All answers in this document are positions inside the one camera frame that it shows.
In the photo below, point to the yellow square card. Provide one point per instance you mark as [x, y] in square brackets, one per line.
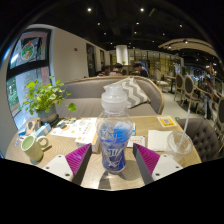
[166, 121]

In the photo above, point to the window with festive decals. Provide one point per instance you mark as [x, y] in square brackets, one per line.
[26, 66]

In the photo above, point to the white paper napkin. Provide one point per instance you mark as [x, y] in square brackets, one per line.
[158, 140]

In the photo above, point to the clear blue-labelled drink bottle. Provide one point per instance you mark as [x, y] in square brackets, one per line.
[114, 140]

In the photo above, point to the grey tufted armchair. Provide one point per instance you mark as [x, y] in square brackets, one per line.
[200, 136]

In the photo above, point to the pale green mug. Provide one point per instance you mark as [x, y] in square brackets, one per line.
[31, 147]

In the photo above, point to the white cylindrical column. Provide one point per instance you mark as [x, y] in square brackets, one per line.
[122, 55]

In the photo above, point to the person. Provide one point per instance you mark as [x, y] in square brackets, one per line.
[141, 69]
[105, 70]
[116, 70]

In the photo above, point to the light blue small carton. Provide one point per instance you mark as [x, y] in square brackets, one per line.
[42, 130]

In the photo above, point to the group of ceiling spotlights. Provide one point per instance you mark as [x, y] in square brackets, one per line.
[89, 9]

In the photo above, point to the white printed card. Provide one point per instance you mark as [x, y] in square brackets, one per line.
[137, 141]

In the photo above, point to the grey chevron cushion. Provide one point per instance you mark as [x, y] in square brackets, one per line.
[135, 91]

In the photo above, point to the printed menu sheet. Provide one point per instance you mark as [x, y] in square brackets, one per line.
[78, 128]

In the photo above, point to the clear plastic cup with straw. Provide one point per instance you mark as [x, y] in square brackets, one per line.
[180, 145]

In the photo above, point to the brown paper bag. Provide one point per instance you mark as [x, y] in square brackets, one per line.
[32, 125]

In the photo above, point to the white cardboard box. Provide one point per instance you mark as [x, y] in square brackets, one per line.
[86, 143]

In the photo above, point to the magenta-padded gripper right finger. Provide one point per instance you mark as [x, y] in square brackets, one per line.
[149, 160]

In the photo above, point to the blue and white small box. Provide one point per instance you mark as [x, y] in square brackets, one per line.
[21, 130]

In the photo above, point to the green potted plant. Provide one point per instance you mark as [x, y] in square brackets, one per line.
[41, 96]

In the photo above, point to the group of round-backed chairs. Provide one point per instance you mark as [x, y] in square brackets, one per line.
[186, 88]

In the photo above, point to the grey curved sofa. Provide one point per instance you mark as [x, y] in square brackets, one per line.
[83, 96]

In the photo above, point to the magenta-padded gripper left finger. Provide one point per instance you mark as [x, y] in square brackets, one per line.
[75, 160]

